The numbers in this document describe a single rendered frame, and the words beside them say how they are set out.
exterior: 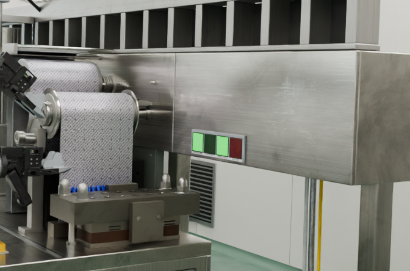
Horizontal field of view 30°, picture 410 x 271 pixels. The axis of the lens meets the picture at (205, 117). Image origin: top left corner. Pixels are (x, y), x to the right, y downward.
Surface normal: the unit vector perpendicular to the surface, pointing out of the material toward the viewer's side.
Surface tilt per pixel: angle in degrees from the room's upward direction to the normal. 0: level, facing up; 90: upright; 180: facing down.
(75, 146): 90
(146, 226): 90
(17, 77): 90
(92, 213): 90
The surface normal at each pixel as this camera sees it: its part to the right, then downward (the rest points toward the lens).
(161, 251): 0.56, 0.06
